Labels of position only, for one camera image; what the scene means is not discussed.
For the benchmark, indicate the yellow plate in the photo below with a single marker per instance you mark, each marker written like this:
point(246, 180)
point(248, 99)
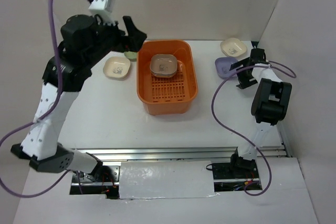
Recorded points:
point(180, 67)

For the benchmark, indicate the pink-brown plate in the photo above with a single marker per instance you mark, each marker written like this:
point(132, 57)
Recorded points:
point(163, 64)

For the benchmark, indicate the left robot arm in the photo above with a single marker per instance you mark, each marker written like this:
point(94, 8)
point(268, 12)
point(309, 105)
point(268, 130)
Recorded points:
point(86, 41)

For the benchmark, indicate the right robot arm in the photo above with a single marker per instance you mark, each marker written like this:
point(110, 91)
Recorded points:
point(269, 105)

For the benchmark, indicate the cream plate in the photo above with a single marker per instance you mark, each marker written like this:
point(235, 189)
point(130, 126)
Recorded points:
point(116, 67)
point(233, 47)

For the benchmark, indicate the white sheet front cover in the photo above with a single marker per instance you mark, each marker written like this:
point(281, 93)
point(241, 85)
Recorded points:
point(160, 180)

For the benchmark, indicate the green plate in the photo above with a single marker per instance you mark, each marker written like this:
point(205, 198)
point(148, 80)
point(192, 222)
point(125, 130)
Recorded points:
point(165, 76)
point(132, 56)

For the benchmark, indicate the purple plate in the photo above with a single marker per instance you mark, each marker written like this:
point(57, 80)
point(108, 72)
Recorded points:
point(223, 65)

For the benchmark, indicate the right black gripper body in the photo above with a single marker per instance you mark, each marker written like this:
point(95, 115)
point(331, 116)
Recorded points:
point(243, 69)

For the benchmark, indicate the orange plastic bin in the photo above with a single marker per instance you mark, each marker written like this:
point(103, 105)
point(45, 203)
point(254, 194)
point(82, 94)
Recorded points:
point(166, 96)

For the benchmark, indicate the aluminium rail frame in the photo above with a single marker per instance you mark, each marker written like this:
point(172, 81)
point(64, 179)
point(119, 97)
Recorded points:
point(109, 120)

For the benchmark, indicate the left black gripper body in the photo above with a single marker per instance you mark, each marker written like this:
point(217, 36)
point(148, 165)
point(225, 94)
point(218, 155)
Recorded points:
point(111, 38)

